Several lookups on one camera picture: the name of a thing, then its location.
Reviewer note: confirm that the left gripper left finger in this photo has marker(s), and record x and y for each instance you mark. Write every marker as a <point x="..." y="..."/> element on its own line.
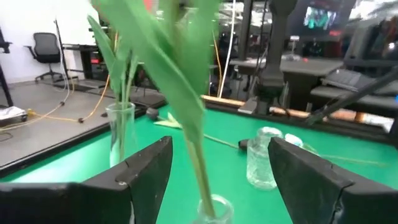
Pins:
<point x="93" y="202"/>

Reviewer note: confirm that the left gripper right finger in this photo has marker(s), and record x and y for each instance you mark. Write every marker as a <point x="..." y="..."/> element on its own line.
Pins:
<point x="326" y="199"/>

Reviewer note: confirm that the light blue artificial tulip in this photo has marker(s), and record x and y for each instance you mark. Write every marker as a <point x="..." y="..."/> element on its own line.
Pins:
<point x="174" y="84"/>
<point x="293" y="140"/>

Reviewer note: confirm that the ribbed clear glass vase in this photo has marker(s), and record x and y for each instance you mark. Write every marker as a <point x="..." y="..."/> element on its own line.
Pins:
<point x="224" y="214"/>

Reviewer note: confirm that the red artificial tulip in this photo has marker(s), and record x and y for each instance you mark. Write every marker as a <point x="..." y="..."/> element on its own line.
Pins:
<point x="102" y="53"/>
<point x="126" y="77"/>
<point x="133" y="67"/>

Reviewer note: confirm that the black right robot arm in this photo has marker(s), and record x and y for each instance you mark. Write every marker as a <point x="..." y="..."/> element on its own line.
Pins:
<point x="273" y="62"/>

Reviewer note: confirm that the slim clear glass vase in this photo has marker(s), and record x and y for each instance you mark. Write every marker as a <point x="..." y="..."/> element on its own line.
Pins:
<point x="119" y="140"/>

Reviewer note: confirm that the diamond-pattern clear glass vase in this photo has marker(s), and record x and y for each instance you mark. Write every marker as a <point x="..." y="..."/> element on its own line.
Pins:
<point x="259" y="168"/>

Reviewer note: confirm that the green table mat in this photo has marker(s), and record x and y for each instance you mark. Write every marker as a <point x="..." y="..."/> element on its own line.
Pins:
<point x="230" y="168"/>

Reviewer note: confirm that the gray hard case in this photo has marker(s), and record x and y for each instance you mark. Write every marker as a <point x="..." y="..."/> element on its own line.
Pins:
<point x="345" y="81"/>

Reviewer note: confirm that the white flat device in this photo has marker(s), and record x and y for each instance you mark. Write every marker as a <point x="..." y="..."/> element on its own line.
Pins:
<point x="11" y="112"/>

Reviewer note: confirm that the black desk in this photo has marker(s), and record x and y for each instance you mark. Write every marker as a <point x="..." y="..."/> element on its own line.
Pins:
<point x="93" y="67"/>

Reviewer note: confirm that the black office chair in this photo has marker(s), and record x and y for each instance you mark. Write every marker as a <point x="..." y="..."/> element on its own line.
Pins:
<point x="46" y="46"/>

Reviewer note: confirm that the screen with colourful picture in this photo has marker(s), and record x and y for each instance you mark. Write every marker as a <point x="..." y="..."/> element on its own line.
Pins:
<point x="320" y="17"/>

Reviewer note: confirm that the black diagonal frame strut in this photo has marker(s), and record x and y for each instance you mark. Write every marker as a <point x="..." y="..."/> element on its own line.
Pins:
<point x="351" y="98"/>

